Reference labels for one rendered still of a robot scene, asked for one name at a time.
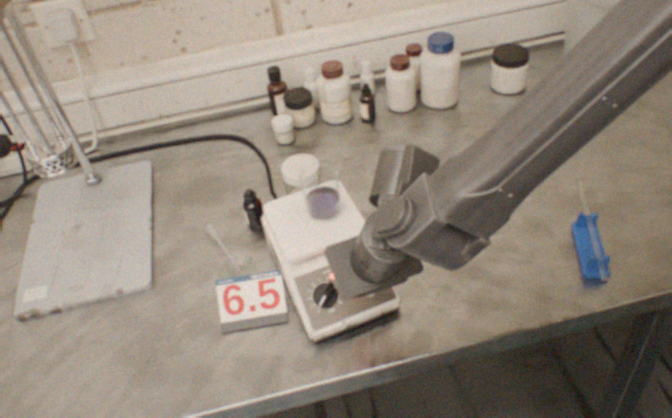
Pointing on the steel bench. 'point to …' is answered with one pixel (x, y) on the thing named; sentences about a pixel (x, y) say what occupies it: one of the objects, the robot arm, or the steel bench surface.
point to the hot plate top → (291, 242)
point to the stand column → (52, 96)
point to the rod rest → (589, 248)
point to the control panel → (319, 317)
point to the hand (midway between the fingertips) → (363, 275)
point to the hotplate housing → (302, 301)
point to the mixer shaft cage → (59, 147)
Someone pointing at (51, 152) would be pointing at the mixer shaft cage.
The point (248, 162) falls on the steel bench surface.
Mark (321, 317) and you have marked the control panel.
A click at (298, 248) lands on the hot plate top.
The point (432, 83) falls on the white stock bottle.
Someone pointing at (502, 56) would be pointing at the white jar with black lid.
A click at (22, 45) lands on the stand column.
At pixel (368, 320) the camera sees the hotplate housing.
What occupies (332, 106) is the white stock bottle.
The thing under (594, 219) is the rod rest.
